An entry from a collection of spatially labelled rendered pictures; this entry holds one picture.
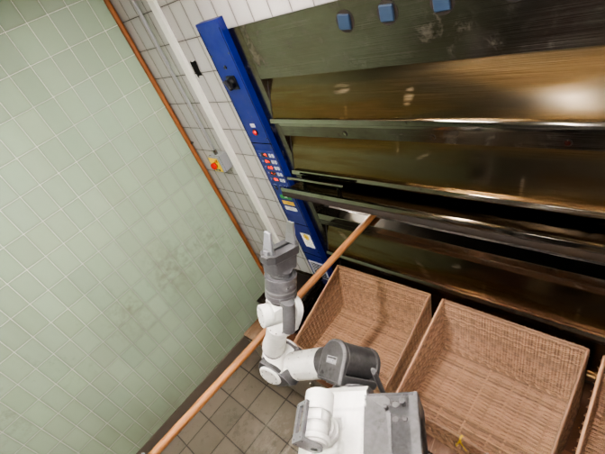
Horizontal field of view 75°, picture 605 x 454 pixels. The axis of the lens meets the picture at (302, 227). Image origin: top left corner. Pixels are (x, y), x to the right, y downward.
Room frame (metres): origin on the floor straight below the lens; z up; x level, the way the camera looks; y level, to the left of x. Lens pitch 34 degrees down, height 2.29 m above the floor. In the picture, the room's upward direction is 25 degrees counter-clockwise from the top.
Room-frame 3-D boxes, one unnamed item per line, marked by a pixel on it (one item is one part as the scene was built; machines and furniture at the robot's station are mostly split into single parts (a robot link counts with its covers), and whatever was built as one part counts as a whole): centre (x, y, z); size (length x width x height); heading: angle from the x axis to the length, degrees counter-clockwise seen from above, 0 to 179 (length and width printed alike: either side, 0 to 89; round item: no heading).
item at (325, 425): (0.50, 0.14, 1.46); 0.10 x 0.07 x 0.09; 157
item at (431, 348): (0.79, -0.39, 0.72); 0.56 x 0.49 x 0.28; 33
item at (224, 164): (2.17, 0.27, 1.46); 0.10 x 0.07 x 0.10; 34
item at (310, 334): (1.28, -0.06, 0.72); 0.56 x 0.49 x 0.28; 35
